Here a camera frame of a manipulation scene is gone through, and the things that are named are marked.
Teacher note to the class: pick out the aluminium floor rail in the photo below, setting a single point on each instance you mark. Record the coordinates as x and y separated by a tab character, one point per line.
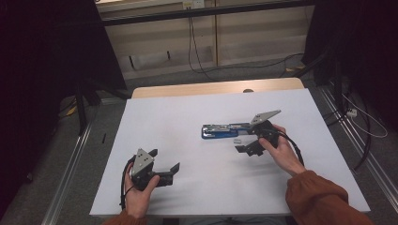
67	178
347	128

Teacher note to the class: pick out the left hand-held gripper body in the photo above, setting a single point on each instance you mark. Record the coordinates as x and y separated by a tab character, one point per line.
142	162

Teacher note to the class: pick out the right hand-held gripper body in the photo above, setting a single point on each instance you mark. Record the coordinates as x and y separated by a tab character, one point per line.
261	118

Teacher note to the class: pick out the white table cover sheet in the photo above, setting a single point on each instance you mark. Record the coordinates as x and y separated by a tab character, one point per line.
194	187

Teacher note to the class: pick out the black metal stand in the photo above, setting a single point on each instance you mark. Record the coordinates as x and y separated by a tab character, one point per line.
81	112
336	84

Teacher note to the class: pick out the white power adapter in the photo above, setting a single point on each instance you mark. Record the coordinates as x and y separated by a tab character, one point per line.
351	112

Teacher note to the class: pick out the yellow floor tape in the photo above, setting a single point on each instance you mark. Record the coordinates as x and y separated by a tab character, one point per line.
295	68
72	111

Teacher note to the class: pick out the light wooden table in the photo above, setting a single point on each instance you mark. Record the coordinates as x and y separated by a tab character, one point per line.
187	90

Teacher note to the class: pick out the black curtain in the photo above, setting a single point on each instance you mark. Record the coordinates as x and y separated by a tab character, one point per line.
369	47
37	62

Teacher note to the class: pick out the black horizontal bar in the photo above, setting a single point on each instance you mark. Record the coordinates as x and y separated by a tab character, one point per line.
203	12

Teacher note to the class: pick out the small grey staple strip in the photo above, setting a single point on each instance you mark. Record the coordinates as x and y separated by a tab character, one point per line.
237	141

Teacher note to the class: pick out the blue stapler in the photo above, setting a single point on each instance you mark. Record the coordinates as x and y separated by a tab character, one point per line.
219	135

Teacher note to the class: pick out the person's right hand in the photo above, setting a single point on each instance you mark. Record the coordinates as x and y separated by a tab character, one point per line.
284	153

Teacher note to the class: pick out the person's left hand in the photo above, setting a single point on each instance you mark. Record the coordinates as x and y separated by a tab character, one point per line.
137	203

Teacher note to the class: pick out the dark round table grommet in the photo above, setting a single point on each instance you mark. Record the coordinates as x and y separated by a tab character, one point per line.
248	91

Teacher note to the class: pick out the white wall socket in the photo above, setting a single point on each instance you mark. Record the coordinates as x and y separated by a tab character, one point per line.
194	3

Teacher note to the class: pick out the small black stick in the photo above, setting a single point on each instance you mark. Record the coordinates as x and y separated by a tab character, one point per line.
104	138

